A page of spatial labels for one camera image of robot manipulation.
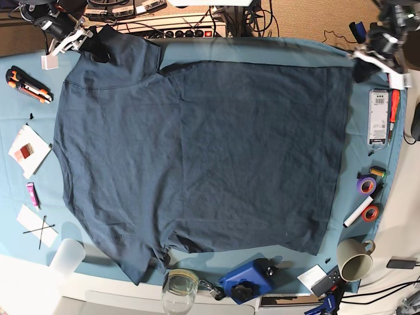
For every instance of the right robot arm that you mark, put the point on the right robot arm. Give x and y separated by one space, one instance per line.
35 10

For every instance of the blue clamp device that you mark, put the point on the blue clamp device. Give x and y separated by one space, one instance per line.
249 281

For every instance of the yellow green battery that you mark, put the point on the yellow green battery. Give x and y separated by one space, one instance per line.
378 171

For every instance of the purple tape roll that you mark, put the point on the purple tape roll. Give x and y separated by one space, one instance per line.
366 185

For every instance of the grey remote control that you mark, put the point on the grey remote control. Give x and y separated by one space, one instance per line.
332 278

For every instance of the white marker pen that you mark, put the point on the white marker pen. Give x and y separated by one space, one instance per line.
357 212

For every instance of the white business card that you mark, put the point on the white business card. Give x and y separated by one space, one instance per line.
312 276

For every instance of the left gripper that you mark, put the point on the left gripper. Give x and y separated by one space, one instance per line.
382 45

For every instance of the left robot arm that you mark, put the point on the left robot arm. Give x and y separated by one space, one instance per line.
395 20

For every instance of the pink glue tube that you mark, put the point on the pink glue tube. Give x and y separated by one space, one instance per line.
33 195

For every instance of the silver padlock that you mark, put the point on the silver padlock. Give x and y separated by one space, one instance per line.
215 291

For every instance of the red tape roll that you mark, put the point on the red tape roll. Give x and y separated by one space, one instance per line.
370 213

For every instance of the orange black utility knife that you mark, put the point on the orange black utility knife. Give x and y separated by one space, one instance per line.
27 85

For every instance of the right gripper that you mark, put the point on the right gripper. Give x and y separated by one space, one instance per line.
59 26

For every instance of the beige ceramic mug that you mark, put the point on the beige ceramic mug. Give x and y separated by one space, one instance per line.
354 259

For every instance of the frosted plastic cup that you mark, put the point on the frosted plastic cup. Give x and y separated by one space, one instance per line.
69 255

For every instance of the clear blister package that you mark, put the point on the clear blister package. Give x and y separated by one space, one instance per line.
378 119

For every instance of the white paper card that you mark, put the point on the white paper card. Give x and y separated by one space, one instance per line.
37 226

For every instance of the dark blue T-shirt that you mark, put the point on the dark blue T-shirt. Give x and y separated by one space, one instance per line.
200 157

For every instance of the white box with red swatch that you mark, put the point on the white box with red swatch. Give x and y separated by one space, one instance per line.
29 150

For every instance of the red screwdriver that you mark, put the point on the red screwdriver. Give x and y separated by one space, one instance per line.
395 100

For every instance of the clear drinking glass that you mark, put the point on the clear drinking glass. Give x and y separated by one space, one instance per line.
179 290

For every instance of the white power strip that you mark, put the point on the white power strip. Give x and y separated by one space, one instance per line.
193 25

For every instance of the light blue table cloth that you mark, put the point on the light blue table cloth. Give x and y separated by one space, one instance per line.
17 110

